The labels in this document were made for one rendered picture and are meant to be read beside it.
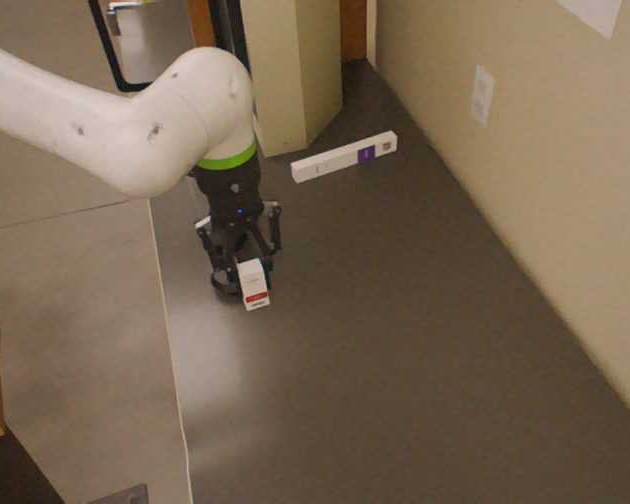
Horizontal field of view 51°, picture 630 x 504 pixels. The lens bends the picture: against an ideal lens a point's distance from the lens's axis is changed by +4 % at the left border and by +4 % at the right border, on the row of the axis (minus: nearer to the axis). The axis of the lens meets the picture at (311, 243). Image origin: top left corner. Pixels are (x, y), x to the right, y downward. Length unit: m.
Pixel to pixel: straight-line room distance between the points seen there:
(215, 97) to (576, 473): 0.76
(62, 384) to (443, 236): 1.57
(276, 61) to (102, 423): 1.39
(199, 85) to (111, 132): 0.12
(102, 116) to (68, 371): 1.84
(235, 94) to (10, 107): 0.25
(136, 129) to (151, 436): 1.65
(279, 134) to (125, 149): 0.90
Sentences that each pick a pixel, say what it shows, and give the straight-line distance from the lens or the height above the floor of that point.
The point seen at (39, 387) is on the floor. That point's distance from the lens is 2.52.
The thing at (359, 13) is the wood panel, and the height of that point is 1.08.
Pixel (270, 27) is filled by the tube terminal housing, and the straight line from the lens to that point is 1.45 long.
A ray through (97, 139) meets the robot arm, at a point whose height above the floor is 1.51.
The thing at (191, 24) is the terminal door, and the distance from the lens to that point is 1.77.
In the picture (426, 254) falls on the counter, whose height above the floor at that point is 0.94.
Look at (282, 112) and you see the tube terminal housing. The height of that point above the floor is 1.06.
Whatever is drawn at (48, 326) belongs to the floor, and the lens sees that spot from 2.69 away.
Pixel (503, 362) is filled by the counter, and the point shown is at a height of 0.94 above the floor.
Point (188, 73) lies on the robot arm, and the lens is 0.79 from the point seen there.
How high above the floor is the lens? 1.90
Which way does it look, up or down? 45 degrees down
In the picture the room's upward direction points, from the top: 5 degrees counter-clockwise
